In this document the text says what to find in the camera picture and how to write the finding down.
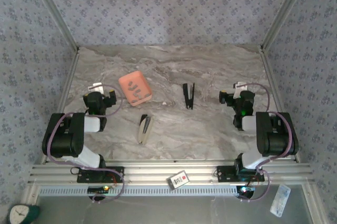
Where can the pink plastic tray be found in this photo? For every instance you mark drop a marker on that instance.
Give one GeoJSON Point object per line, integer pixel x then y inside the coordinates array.
{"type": "Point", "coordinates": [126, 95]}

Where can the black tongs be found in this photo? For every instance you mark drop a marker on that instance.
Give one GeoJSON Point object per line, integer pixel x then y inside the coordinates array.
{"type": "Point", "coordinates": [188, 100]}

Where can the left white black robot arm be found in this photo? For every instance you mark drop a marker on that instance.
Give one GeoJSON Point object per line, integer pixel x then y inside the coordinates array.
{"type": "Point", "coordinates": [63, 139]}

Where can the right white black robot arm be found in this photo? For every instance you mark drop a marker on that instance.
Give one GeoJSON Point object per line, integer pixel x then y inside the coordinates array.
{"type": "Point", "coordinates": [276, 137]}

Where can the small circuit board with led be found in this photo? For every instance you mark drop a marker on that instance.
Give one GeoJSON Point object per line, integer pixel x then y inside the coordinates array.
{"type": "Point", "coordinates": [98, 189]}
{"type": "Point", "coordinates": [246, 189]}

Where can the white card with red mark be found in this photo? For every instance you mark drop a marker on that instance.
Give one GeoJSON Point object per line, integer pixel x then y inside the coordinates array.
{"type": "Point", "coordinates": [178, 179]}

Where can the clear plastic bag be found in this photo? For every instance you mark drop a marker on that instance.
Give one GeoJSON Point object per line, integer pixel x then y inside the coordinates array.
{"type": "Point", "coordinates": [280, 200]}

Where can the white clock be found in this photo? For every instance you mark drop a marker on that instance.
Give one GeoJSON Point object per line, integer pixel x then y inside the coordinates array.
{"type": "Point", "coordinates": [18, 214]}

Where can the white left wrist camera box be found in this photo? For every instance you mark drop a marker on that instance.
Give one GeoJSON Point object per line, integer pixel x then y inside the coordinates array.
{"type": "Point", "coordinates": [95, 87]}

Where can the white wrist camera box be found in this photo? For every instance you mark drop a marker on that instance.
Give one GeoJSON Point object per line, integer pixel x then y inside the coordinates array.
{"type": "Point", "coordinates": [95, 87]}
{"type": "Point", "coordinates": [240, 89]}

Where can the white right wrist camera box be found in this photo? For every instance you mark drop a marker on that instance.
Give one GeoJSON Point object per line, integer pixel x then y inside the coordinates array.
{"type": "Point", "coordinates": [240, 89]}

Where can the aluminium table side rail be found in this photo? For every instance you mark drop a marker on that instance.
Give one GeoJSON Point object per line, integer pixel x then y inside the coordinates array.
{"type": "Point", "coordinates": [69, 81]}
{"type": "Point", "coordinates": [271, 81]}

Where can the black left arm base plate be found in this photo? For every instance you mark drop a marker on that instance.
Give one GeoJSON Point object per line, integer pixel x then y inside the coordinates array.
{"type": "Point", "coordinates": [116, 172]}

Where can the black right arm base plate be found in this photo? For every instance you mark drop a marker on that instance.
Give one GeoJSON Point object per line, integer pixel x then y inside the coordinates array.
{"type": "Point", "coordinates": [225, 174]}

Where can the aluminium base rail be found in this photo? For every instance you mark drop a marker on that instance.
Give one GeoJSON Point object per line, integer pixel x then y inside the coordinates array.
{"type": "Point", "coordinates": [158, 168]}

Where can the aluminium corner post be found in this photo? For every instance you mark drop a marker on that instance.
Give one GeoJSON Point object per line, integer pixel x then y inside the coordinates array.
{"type": "Point", "coordinates": [52, 10]}
{"type": "Point", "coordinates": [287, 10]}

